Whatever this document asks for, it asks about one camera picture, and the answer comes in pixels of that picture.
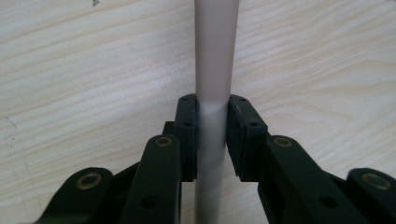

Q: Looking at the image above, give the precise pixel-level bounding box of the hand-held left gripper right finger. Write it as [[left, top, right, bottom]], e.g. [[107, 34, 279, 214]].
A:
[[228, 94, 269, 183]]

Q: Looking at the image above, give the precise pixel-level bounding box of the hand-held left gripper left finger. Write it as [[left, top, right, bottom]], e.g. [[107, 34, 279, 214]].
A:
[[163, 93, 199, 183]]

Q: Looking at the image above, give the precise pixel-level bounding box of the beige skimmer spoon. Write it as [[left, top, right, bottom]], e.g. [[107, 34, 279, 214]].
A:
[[192, 0, 241, 224]]

